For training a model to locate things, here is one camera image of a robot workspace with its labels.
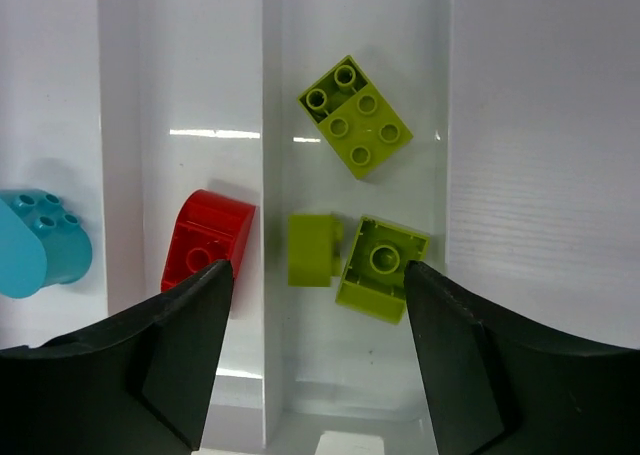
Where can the lime green small lego brick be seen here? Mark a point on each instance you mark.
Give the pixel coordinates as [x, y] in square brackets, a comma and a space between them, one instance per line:
[313, 249]

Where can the lime green stepped lego brick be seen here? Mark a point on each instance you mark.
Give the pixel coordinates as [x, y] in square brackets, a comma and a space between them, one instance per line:
[354, 118]

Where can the red curved lego brick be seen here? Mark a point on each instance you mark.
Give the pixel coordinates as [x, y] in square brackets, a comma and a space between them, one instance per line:
[209, 227]

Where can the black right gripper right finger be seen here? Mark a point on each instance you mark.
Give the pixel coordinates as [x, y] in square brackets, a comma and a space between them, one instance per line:
[497, 382]

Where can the lime green square lego brick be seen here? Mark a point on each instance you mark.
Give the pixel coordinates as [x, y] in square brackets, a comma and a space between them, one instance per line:
[372, 281]

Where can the teal rounded lego brick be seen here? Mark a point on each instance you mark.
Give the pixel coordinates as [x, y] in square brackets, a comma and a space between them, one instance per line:
[42, 244]

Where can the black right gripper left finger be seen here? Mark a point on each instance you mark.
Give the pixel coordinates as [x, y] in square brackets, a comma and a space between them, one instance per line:
[137, 382]

